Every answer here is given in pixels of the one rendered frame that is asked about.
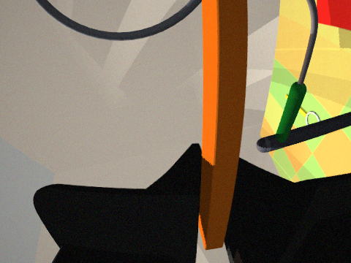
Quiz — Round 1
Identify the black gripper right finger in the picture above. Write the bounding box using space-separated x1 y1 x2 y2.
224 157 351 263

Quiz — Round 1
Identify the yellow handle with white loop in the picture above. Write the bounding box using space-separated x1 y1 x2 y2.
299 108 320 125

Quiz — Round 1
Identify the orange bar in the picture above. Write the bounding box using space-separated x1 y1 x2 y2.
199 0 248 251

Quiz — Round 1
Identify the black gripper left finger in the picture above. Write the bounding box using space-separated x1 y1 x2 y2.
33 143 202 263

